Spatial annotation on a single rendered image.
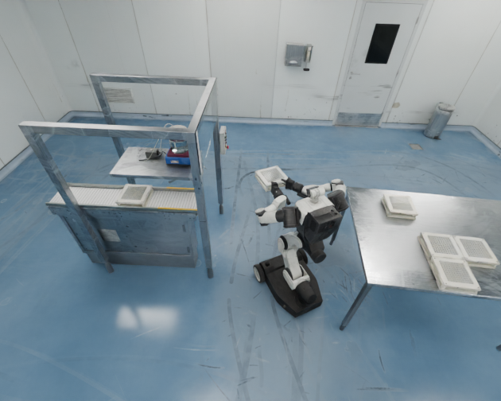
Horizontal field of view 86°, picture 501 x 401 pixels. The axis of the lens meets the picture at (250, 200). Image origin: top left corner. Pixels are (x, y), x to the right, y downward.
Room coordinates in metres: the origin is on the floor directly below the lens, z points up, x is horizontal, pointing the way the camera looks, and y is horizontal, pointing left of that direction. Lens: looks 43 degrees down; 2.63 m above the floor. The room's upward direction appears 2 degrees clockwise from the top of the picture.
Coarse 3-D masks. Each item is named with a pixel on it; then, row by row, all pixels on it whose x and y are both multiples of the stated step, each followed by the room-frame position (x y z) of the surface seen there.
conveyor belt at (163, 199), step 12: (72, 192) 1.85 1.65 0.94; (84, 192) 1.85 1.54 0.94; (96, 192) 1.86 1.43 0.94; (108, 192) 1.87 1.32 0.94; (120, 192) 1.87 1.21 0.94; (156, 192) 1.89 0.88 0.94; (168, 192) 1.89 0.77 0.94; (180, 192) 1.90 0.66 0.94; (108, 204) 1.70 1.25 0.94; (156, 204) 1.72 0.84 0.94; (168, 204) 1.72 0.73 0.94; (180, 204) 1.73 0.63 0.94; (192, 204) 1.74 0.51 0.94
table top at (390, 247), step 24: (360, 192) 2.06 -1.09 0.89; (384, 192) 2.07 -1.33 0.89; (408, 192) 2.08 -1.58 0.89; (360, 216) 1.71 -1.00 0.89; (384, 216) 1.72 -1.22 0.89; (432, 216) 1.74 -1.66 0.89; (456, 216) 1.76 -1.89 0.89; (480, 216) 1.77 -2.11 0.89; (360, 240) 1.44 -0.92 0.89; (384, 240) 1.45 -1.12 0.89; (408, 240) 1.45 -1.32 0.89; (384, 264) 1.21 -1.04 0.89; (408, 264) 1.22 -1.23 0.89; (408, 288) 1.02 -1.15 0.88; (432, 288) 1.02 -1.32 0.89
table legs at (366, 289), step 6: (336, 228) 2.08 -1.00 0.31; (330, 240) 2.10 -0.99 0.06; (366, 288) 1.06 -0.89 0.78; (360, 294) 1.08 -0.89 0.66; (366, 294) 1.06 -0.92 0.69; (360, 300) 1.06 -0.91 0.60; (354, 306) 1.07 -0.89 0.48; (348, 312) 1.09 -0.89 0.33; (354, 312) 1.06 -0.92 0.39; (348, 318) 1.06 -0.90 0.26; (342, 324) 1.08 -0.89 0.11; (342, 330) 1.06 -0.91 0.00; (498, 348) 0.94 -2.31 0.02
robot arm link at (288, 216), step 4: (276, 212) 1.39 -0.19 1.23; (280, 212) 1.37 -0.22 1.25; (284, 212) 1.35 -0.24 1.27; (288, 212) 1.34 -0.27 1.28; (292, 212) 1.34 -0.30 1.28; (276, 216) 1.36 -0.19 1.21; (280, 216) 1.35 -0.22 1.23; (284, 216) 1.33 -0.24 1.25; (288, 216) 1.32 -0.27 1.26; (292, 216) 1.32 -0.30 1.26; (280, 220) 1.34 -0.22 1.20; (284, 220) 1.31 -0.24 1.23; (288, 220) 1.30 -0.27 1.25; (292, 220) 1.30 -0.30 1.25; (284, 224) 1.29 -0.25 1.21; (288, 224) 1.28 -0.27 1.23; (292, 224) 1.28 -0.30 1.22
